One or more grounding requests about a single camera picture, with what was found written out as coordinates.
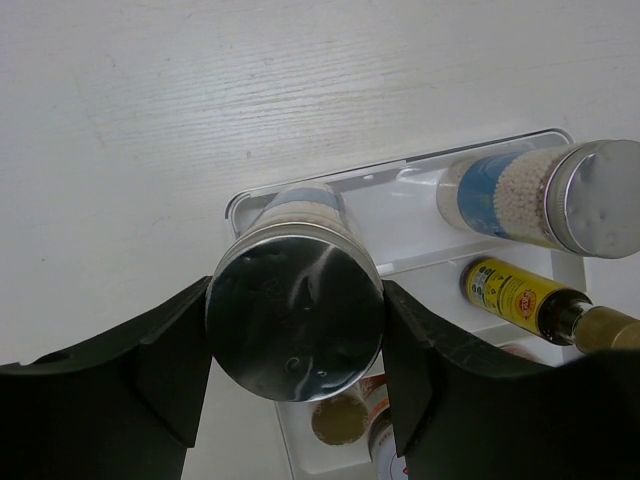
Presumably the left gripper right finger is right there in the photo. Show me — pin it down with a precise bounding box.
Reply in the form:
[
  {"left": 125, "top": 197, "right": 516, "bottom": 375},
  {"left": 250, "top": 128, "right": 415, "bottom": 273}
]
[{"left": 382, "top": 281, "right": 639, "bottom": 479}]

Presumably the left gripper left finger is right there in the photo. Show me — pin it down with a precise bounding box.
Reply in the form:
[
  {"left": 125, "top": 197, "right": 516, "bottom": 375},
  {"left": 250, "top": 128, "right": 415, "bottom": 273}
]
[{"left": 1, "top": 277, "right": 212, "bottom": 479}]

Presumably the spice jar white lid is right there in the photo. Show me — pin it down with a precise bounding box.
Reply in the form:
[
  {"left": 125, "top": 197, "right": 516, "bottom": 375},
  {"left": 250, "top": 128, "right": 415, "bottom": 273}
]
[
  {"left": 500, "top": 343, "right": 541, "bottom": 363},
  {"left": 359, "top": 374, "right": 409, "bottom": 480}
]

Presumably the small yellow bottle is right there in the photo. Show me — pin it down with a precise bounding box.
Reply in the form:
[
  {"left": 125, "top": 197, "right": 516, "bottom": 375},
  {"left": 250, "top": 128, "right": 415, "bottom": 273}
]
[
  {"left": 311, "top": 392, "right": 369, "bottom": 446},
  {"left": 460, "top": 257, "right": 639, "bottom": 354}
]

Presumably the small yellow bottle front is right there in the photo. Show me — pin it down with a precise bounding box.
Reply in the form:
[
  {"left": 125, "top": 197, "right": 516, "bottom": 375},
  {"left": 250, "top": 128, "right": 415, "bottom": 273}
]
[{"left": 460, "top": 257, "right": 639, "bottom": 354}]

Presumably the tall jar blue label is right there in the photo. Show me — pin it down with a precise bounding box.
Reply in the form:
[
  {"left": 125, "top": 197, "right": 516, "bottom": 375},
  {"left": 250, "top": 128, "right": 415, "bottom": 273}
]
[
  {"left": 205, "top": 182, "right": 385, "bottom": 402},
  {"left": 436, "top": 140, "right": 639, "bottom": 259}
]

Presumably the white divided organizer tray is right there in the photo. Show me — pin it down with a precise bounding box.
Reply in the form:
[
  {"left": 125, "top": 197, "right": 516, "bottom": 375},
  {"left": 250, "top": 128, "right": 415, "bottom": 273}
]
[{"left": 225, "top": 129, "right": 587, "bottom": 479}]

